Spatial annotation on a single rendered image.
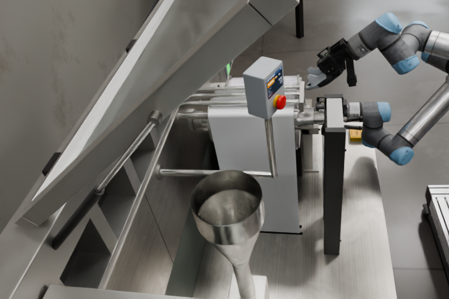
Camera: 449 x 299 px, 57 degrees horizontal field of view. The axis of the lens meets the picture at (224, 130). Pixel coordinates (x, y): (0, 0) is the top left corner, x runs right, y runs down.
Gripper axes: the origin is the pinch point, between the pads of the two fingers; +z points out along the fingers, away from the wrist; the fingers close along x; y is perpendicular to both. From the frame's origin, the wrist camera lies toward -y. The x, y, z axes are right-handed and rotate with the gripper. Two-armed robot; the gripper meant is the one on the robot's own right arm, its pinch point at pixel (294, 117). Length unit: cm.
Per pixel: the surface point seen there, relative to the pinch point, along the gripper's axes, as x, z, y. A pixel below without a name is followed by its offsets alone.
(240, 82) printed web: 7.2, 18.1, 22.1
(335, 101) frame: 37, -14, 35
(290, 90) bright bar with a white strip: 30.5, -1.6, 34.6
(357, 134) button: -8.5, -25.3, -16.6
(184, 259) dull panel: 64, 30, -3
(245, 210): 73, 6, 33
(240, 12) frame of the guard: 96, -3, 89
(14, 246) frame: 100, 35, 56
